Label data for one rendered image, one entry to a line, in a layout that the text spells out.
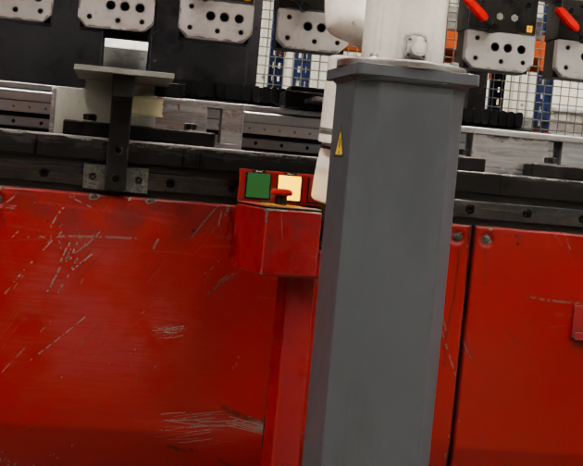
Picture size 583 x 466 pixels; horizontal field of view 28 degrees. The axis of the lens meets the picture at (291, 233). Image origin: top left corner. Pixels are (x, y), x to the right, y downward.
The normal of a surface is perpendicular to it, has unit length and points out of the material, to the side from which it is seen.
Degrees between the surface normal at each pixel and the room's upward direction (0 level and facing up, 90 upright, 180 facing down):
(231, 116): 90
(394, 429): 90
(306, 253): 90
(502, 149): 90
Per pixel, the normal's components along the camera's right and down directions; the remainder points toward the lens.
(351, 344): -0.54, 0.00
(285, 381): 0.37, 0.08
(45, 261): 0.15, 0.07
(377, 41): -0.72, -0.03
